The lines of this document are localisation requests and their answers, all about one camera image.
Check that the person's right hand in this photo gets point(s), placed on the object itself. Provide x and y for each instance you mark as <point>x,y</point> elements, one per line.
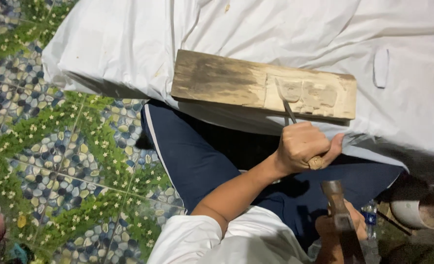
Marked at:
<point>343,223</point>

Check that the person's left hand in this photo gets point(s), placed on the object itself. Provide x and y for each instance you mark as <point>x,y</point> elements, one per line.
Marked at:
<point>299,146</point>

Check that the rusty metal hammer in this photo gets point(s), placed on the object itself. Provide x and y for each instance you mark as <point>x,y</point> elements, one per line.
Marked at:
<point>343,220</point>

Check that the plastic water bottle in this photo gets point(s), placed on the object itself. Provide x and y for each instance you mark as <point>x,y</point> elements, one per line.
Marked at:
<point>370,216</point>

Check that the white plastic pipe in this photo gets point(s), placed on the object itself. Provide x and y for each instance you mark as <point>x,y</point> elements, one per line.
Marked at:
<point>420,209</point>

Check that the carved wooden plank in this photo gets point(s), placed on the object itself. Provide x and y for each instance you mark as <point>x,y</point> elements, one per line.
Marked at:
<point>239,80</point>

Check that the navy blue trousers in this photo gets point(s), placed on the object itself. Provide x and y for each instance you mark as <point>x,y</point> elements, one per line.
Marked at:
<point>198,157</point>

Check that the white shirt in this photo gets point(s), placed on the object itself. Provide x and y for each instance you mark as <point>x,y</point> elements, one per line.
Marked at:
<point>231,242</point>

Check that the white cloth sheet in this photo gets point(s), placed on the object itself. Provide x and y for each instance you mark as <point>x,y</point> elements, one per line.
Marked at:
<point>275,33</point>

